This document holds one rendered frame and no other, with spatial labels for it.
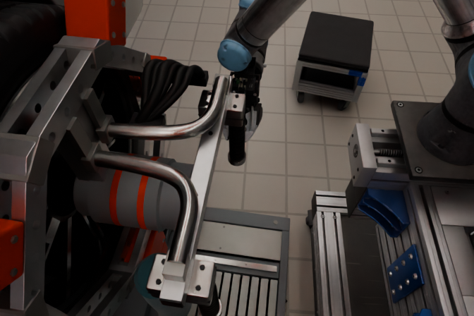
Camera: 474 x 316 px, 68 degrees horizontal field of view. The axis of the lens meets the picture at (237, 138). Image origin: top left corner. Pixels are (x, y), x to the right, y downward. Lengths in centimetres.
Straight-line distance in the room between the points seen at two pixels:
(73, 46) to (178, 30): 197
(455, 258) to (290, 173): 100
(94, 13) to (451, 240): 83
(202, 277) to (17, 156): 28
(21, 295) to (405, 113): 83
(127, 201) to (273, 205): 106
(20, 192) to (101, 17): 30
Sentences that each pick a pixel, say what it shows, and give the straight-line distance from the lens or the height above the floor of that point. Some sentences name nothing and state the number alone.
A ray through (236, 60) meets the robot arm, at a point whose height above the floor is 96.
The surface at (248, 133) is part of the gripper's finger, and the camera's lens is 78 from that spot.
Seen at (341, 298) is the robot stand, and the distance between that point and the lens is 132.
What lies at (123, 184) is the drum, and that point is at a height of 92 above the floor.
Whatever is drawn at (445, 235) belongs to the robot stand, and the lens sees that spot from 91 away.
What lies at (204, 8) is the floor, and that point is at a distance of 273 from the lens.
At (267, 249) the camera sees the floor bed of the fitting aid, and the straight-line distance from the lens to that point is 147.
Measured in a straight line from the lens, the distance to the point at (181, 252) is 48.
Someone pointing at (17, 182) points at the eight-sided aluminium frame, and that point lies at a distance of 49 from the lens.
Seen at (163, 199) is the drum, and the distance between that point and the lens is 64.
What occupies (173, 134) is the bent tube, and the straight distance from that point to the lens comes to 58.
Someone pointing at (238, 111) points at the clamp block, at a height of 95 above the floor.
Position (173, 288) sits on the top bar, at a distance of 50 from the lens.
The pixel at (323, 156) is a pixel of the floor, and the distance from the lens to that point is 182.
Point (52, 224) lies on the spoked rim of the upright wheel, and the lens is 75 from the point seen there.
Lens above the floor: 146
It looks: 53 degrees down
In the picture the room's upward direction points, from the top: straight up
